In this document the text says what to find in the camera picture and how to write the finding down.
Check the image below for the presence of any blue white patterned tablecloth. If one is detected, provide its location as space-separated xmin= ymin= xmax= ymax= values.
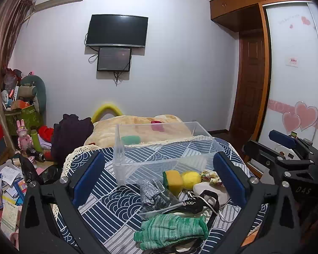
xmin=62 ymin=136 xmax=253 ymax=253

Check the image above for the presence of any floral fabric scrunchie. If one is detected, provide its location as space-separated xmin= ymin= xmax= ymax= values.
xmin=201 ymin=170 xmax=222 ymax=185

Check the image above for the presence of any large wall television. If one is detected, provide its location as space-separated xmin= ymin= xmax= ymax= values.
xmin=86 ymin=14 xmax=149 ymax=48

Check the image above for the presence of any red cloth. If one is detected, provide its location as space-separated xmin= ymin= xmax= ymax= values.
xmin=38 ymin=126 xmax=54 ymax=143

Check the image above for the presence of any yellow plush ball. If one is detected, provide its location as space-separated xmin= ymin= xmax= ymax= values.
xmin=181 ymin=171 xmax=201 ymax=191

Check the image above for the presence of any green plush dinosaur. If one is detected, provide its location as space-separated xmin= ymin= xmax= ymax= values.
xmin=18 ymin=75 xmax=46 ymax=115

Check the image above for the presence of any clear plastic storage box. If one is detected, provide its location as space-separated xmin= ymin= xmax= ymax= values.
xmin=112 ymin=121 xmax=224 ymax=186

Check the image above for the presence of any brown wooden door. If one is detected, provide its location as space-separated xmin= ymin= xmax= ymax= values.
xmin=230 ymin=29 xmax=265 ymax=141

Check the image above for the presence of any pink rabbit toy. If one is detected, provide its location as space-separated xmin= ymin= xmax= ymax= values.
xmin=16 ymin=119 xmax=32 ymax=151

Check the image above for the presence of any wooden overhead cabinet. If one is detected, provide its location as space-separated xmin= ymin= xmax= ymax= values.
xmin=209 ymin=0 xmax=311 ymax=32

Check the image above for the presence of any yellow green sponge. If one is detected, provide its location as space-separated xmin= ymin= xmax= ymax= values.
xmin=162 ymin=170 xmax=183 ymax=197

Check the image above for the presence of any yellow curved tube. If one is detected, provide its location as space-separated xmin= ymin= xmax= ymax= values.
xmin=91 ymin=103 xmax=123 ymax=123

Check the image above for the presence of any green bottle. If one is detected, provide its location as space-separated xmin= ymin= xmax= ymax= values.
xmin=31 ymin=129 xmax=43 ymax=153

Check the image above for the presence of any small wall monitor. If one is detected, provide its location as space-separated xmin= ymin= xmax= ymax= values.
xmin=97 ymin=47 xmax=131 ymax=72

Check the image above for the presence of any black white fabric bag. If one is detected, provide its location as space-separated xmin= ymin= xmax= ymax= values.
xmin=139 ymin=190 xmax=220 ymax=253

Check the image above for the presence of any brown striped curtain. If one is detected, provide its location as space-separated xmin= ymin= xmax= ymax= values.
xmin=0 ymin=0 xmax=33 ymax=151

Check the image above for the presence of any colourful pencil case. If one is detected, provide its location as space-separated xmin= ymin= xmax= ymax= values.
xmin=13 ymin=179 xmax=27 ymax=200

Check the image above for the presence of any green cardboard box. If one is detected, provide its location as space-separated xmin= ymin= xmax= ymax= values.
xmin=4 ymin=105 xmax=43 ymax=135

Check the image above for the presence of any grey glitter cloth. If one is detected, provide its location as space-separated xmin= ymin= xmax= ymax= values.
xmin=139 ymin=179 xmax=180 ymax=212

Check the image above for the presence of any green knitted glove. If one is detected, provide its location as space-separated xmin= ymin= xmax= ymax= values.
xmin=133 ymin=214 xmax=208 ymax=251

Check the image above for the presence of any beige patchwork blanket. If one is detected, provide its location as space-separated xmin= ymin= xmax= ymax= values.
xmin=84 ymin=115 xmax=192 ymax=148

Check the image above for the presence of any white sliding wardrobe door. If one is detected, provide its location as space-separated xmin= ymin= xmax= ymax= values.
xmin=259 ymin=1 xmax=318 ymax=149

